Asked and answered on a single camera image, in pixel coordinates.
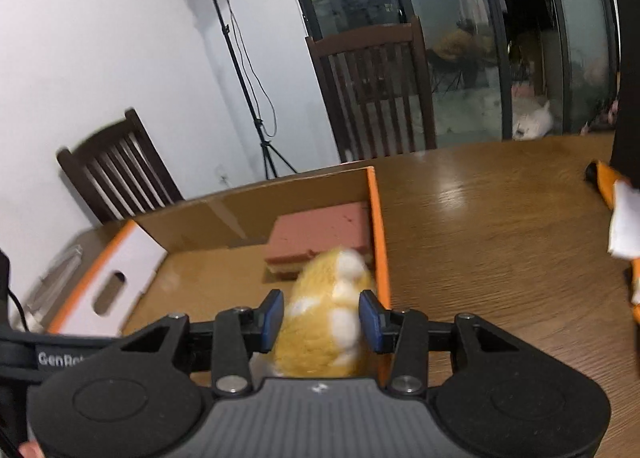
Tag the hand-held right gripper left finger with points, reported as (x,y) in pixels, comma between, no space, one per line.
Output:
(270,320)

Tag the black light stand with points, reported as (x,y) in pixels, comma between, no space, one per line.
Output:
(235,57)

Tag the orange printed cardboard box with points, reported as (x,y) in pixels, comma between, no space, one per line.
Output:
(210,218)

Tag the person's left hand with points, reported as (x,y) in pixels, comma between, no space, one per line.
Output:
(29,451)

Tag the dark wooden chair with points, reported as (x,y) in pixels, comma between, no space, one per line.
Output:
(125,162)
(370,72)

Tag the white fluffy dog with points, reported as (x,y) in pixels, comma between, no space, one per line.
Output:
(532,120)

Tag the pink soft foam block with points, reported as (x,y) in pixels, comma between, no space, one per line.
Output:
(315,233)

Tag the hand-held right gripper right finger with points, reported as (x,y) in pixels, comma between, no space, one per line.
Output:
(370,320)

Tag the yellow white plush toy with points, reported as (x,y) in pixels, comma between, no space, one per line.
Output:
(315,328)

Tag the sliding glass door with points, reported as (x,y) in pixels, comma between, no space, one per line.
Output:
(500,37)

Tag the black panel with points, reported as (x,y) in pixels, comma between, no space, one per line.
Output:
(627,87)

